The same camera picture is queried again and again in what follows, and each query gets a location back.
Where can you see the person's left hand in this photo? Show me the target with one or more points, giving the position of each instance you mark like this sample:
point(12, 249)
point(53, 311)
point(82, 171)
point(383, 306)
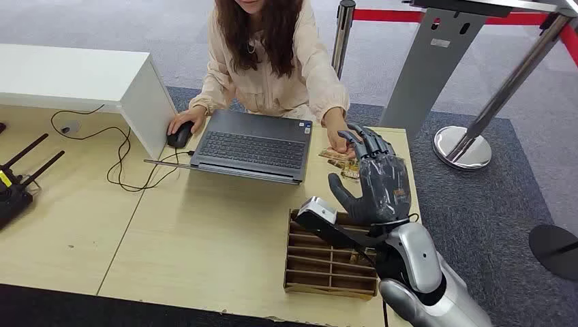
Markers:
point(336, 131)

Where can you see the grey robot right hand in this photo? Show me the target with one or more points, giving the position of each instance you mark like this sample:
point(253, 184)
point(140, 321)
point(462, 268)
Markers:
point(384, 189)

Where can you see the person's right hand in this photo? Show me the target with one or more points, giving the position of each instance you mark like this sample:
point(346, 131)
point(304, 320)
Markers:
point(187, 117)

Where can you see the black computer mouse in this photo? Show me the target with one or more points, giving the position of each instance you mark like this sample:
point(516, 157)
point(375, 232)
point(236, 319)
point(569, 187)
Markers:
point(180, 137)

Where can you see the brown wooden card tray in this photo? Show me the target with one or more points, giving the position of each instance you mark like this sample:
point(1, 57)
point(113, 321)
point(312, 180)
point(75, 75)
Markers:
point(316, 266)

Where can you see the brown room key card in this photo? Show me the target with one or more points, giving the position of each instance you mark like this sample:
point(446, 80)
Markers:
point(356, 258)

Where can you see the person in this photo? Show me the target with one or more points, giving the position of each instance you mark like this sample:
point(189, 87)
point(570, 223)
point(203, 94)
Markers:
point(271, 90)

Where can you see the grey laptop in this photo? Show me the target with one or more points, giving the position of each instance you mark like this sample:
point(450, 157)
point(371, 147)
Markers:
point(253, 149)

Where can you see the chrome stanchion with round base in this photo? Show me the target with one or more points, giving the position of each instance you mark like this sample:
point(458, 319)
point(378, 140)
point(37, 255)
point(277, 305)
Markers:
point(463, 149)

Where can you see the grey metal stand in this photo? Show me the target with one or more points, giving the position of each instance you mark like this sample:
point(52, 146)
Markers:
point(429, 76)

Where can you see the small grey round plug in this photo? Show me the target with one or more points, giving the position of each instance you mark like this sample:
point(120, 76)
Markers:
point(70, 128)

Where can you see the red barrier belt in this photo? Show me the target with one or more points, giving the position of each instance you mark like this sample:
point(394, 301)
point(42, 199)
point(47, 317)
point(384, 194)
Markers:
point(384, 15)

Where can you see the white desk shelf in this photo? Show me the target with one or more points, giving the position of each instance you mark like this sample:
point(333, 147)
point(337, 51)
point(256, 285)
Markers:
point(67, 72)

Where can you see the black round base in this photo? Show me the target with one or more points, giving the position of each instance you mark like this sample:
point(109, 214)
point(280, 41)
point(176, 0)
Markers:
point(555, 250)

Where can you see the black router with antennas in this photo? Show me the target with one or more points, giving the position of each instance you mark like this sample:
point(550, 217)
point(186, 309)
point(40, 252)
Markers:
point(13, 198)

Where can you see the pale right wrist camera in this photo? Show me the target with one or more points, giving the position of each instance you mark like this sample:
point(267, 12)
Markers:
point(318, 210)

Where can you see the chrome barrier post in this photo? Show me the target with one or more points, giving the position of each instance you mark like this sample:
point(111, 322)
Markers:
point(342, 40)

